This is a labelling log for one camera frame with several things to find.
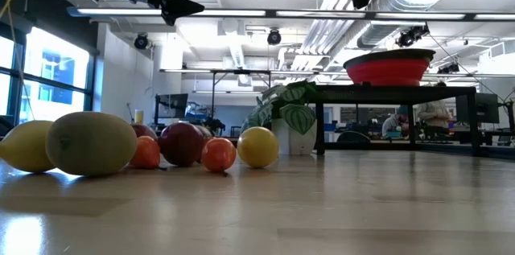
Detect red collapsible colander bowl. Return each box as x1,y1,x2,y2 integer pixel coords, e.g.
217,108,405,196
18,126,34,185
343,48,437,87

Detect small orange toy fruit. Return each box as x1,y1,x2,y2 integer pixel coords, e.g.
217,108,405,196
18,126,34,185
129,135,161,170

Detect black ceiling spotlight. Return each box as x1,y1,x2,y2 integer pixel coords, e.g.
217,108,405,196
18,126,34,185
266,28,282,46
134,32,150,50
395,23,431,49
437,61,460,75

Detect black metal gantry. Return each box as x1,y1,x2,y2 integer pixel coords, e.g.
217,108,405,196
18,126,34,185
159,68,273,127

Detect black monitor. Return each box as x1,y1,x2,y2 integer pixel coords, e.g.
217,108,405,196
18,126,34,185
154,93,189,119
455,93,501,124

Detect black perforated metal shelf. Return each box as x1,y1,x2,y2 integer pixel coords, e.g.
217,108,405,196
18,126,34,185
309,84,482,156

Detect large window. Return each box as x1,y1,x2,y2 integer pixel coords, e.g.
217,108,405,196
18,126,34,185
0,25,97,127

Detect artificial striped green plant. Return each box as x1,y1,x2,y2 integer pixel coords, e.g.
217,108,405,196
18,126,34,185
240,80,319,156

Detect small orange toy pear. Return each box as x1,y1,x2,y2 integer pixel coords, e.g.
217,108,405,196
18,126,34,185
200,137,237,175

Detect person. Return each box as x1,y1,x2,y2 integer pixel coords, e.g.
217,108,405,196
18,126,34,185
381,105,410,139
416,81,451,140

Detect black arched chair back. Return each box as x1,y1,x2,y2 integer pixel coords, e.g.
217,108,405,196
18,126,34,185
336,130,371,144

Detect yellow toy lemon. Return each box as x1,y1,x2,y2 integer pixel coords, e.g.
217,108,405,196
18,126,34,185
0,120,56,175
236,125,279,169

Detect green toy mango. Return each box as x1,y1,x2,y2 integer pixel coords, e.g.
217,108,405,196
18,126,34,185
45,111,138,177

